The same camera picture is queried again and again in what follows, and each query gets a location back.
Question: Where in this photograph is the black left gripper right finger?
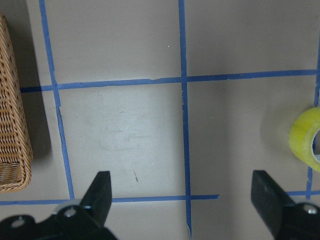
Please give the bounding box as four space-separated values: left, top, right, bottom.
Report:
250 170 295 237

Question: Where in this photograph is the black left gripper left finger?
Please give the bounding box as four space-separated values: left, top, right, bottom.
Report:
79 171 112 227

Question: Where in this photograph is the brown wicker basket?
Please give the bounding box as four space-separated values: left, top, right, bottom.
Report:
0 14 33 193

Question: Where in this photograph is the yellow tape roll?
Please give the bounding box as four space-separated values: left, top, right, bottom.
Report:
288 107 320 172

